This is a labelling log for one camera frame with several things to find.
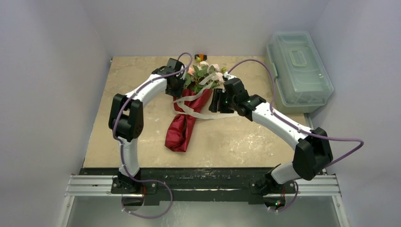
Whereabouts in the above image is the peach flower stem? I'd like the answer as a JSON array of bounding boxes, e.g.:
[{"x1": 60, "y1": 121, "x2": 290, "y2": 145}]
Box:
[{"x1": 184, "y1": 67, "x2": 197, "y2": 88}]

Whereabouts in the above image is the dark red wrapping paper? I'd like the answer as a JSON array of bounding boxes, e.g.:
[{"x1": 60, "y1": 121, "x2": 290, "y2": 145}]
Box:
[{"x1": 165, "y1": 91, "x2": 212, "y2": 152}]

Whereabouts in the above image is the cream ribbon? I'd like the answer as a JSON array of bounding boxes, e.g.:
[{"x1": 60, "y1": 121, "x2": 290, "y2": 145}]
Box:
[{"x1": 173, "y1": 75, "x2": 238, "y2": 120}]

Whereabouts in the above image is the white flower stem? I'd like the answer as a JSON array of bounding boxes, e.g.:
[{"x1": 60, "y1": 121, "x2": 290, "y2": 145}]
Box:
[{"x1": 193, "y1": 62, "x2": 209, "y2": 93}]

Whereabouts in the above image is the pale pink flower stem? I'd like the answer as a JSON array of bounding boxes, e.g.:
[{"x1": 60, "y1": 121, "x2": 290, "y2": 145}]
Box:
[{"x1": 208, "y1": 64, "x2": 227, "y2": 85}]

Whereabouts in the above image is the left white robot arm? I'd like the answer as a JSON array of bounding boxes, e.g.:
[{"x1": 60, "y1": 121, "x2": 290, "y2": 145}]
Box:
[{"x1": 108, "y1": 58, "x2": 189, "y2": 193}]

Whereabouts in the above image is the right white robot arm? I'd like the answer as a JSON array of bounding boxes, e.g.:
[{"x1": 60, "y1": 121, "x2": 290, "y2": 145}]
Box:
[{"x1": 209, "y1": 78, "x2": 333, "y2": 194}]

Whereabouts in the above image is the orange black small clip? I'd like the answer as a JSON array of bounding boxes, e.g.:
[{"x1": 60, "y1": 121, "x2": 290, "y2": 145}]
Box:
[{"x1": 194, "y1": 54, "x2": 208, "y2": 62}]

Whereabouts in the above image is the clear plastic storage box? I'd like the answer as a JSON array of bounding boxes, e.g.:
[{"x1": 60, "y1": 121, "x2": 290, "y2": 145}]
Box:
[{"x1": 266, "y1": 31, "x2": 334, "y2": 114}]

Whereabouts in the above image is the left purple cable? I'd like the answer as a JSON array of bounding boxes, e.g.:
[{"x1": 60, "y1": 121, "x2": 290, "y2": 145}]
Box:
[{"x1": 112, "y1": 52, "x2": 174, "y2": 220}]

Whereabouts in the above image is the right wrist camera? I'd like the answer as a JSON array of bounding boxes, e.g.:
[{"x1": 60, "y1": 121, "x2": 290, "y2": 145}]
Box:
[{"x1": 223, "y1": 71, "x2": 237, "y2": 81}]

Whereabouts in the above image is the aluminium rail frame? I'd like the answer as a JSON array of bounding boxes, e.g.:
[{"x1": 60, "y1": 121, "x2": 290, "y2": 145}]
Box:
[{"x1": 66, "y1": 167, "x2": 340, "y2": 208}]

